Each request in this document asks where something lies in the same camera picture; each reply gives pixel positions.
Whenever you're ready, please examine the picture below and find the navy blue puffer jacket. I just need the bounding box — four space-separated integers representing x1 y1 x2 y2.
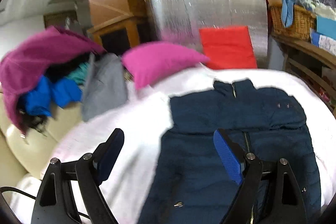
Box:
138 80 321 223

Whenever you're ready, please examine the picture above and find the blue garment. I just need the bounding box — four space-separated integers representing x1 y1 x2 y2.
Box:
19 76 82 117

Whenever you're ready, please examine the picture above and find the grey garment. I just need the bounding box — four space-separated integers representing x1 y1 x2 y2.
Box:
81 53 128 122

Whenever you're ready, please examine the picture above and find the teal garment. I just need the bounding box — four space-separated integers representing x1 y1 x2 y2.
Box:
66 62 89 85

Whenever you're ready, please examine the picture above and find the wooden table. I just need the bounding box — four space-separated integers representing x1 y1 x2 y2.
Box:
270 31 335 114

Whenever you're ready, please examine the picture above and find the magenta garment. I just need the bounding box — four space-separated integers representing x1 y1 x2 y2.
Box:
1 26 105 135

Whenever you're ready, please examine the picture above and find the red-orange cushion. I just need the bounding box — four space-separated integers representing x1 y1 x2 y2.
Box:
199 26 257 70

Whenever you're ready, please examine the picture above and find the white tissue pack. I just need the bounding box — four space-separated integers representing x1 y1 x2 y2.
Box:
311 31 336 55

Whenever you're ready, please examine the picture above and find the pink pillow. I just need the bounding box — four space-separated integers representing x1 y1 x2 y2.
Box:
121 42 210 90

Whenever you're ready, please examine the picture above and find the wicker basket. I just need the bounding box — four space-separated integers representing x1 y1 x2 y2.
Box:
269 5 317 42

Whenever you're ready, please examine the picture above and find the light blue shoe box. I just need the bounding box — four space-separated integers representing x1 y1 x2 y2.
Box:
317 15 336 40

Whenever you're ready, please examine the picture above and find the light blue cloth in basket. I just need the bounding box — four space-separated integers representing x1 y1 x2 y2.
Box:
281 0 298 28

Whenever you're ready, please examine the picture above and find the silver foil insulation board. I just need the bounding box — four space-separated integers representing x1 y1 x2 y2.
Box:
147 0 268 68

